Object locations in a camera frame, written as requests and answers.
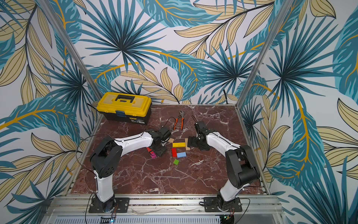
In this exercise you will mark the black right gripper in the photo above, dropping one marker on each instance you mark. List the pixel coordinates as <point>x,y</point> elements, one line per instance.
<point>196,143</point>

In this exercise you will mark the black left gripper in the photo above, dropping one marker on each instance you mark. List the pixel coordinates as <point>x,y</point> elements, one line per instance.
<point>161,153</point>

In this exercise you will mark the natural wood long block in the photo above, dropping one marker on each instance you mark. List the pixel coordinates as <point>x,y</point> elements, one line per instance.
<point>187,145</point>

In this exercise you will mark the yellow long block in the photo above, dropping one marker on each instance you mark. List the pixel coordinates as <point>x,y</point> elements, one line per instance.
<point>179,145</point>

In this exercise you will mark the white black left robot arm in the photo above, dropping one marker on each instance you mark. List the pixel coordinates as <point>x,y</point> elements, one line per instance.
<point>105,160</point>

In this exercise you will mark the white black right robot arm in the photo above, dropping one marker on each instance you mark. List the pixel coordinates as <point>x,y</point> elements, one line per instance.
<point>241,166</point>

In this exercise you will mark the light blue flat block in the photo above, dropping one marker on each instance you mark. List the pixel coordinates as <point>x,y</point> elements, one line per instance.
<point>181,155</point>

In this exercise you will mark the green small cube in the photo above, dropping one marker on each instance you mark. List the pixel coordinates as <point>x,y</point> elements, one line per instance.
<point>176,162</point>

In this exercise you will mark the orange groove joint pliers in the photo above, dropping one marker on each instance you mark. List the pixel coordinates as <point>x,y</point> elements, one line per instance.
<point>180,118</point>

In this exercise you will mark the yellow black toolbox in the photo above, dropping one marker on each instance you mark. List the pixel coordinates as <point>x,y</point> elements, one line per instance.
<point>125,107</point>

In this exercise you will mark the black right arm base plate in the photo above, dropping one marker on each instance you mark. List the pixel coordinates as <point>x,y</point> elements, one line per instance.
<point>216,204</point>

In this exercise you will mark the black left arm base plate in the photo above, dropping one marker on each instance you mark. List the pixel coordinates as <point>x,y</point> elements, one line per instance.
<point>113,205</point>

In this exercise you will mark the aluminium front rail frame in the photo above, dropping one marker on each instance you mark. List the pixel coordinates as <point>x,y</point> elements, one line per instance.
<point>166,209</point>

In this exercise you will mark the silver left corner post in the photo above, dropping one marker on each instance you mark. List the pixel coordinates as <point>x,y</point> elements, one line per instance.
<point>59,23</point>

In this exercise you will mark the silver aluminium corner post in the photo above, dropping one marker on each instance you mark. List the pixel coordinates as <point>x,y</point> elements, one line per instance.
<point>266,46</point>

